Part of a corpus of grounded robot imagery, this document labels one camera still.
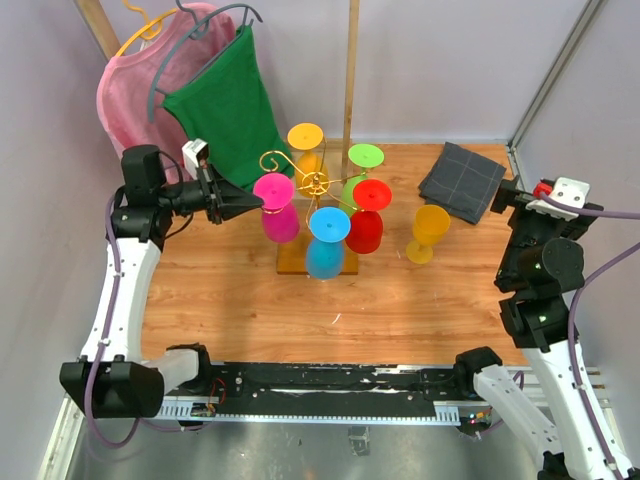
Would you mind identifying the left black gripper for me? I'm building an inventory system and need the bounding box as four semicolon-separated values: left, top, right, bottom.
157;160;265;225

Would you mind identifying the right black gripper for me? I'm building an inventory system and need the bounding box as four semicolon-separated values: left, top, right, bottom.
490;176;600;283

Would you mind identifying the pink wine glass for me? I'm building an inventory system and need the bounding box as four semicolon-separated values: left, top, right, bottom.
253;172;300;244

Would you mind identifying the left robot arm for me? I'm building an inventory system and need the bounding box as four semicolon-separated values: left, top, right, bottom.
59;145;264;419

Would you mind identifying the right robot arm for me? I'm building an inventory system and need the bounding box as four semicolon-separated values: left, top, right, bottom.
452;177;639;479

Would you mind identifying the amber rack base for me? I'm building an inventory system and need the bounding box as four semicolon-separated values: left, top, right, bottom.
276;232;359;275

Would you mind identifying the orange yellow wine glass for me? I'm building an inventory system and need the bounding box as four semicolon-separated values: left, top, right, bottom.
287;122;328;195

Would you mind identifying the blue wine glass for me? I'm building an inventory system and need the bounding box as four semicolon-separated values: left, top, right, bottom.
305;207;351;280

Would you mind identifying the red wine glass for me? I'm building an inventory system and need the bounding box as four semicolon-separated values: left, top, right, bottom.
345;179;392;255

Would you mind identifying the green wine glass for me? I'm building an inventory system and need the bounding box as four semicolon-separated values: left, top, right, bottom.
339;143;384;217

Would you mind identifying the grey folded cloth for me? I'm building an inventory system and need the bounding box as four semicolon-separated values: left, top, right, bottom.
418;142;506;225

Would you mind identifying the green shirt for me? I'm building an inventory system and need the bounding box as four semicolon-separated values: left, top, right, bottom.
162;27;290;191

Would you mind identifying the pink shirt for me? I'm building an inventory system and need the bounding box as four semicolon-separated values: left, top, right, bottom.
96;2;236;183

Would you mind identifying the yellow clothes hanger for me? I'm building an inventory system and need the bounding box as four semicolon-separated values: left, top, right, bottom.
114;0;177;57

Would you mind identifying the aluminium corner profile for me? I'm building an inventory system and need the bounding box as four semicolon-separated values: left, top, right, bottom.
507;0;609;149

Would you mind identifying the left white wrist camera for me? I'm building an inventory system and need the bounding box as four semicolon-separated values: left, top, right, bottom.
182;138;209;179

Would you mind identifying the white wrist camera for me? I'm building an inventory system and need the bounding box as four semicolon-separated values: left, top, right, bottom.
525;177;591;221
182;138;209;179

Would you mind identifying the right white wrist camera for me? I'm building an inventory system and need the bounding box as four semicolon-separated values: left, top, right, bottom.
525;177;591;221

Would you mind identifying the gold wire glass rack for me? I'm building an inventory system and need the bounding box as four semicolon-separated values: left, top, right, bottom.
259;136;356;219

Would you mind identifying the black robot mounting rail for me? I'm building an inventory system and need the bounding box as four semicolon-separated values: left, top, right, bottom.
157;362;496;429

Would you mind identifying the wooden frame post centre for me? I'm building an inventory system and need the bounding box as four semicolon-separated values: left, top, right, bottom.
341;0;360;177

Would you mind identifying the wooden frame post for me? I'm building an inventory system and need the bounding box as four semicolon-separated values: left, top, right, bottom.
74;0;121;60
341;0;360;177

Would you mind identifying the wooden frame post left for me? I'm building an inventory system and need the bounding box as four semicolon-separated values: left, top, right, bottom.
74;0;121;60

